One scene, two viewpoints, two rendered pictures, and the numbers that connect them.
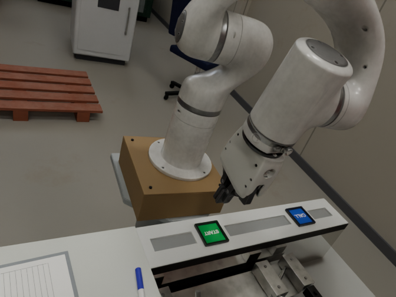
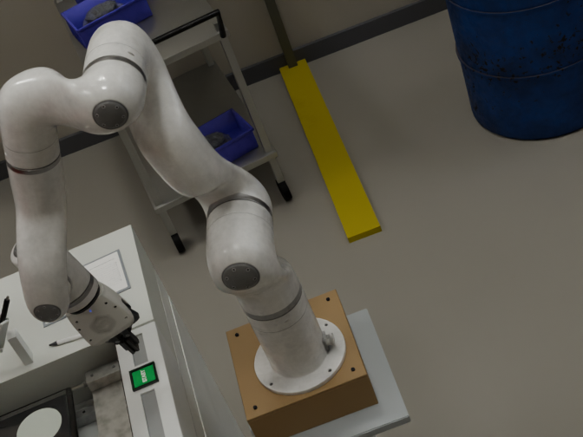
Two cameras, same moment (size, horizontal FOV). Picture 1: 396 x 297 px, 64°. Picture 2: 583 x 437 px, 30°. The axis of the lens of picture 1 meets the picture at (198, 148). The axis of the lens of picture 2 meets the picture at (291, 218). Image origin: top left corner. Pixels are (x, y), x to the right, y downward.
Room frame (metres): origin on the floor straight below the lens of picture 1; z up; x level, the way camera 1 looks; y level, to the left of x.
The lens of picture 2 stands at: (1.71, -1.17, 2.48)
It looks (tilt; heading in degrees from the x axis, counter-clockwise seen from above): 39 degrees down; 125
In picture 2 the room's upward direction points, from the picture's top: 22 degrees counter-clockwise
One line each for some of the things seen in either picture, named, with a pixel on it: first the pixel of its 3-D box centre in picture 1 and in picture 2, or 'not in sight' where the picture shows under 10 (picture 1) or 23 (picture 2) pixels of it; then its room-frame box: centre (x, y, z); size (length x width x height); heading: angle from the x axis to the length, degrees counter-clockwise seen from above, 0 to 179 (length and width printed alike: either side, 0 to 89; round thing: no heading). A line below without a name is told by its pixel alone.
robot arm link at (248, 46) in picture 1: (225, 65); (251, 265); (0.78, 0.00, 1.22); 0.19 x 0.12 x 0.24; 113
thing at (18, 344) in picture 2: not in sight; (7, 342); (0.17, -0.08, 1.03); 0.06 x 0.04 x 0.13; 36
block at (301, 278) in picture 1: (296, 271); not in sight; (0.52, -0.30, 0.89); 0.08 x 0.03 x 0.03; 36
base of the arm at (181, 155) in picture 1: (188, 133); (286, 327); (0.77, 0.04, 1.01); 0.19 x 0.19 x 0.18
